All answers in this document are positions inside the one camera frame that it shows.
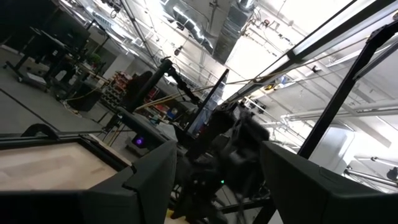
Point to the silver ceiling air duct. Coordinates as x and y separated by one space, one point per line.
233 28

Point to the black frame brace bar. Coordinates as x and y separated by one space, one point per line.
245 205

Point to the green potted plant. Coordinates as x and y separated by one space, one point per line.
94 59

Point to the black bin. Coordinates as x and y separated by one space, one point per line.
84 96

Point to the black rig frame post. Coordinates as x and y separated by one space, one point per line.
342 90

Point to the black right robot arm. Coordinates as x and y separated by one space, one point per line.
217 149

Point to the black workstation desk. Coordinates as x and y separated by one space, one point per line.
46 40

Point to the black table border rail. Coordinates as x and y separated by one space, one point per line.
102 149

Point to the flat computer monitor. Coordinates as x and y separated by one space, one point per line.
205 109

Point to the black frame LED light bar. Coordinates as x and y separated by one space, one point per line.
290 56

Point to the black desk with purple light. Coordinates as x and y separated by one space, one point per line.
140 124

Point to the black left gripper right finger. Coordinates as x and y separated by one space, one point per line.
304 193

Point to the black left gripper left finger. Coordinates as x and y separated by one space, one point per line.
136 193

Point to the black office chair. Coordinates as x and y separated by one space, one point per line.
138 84

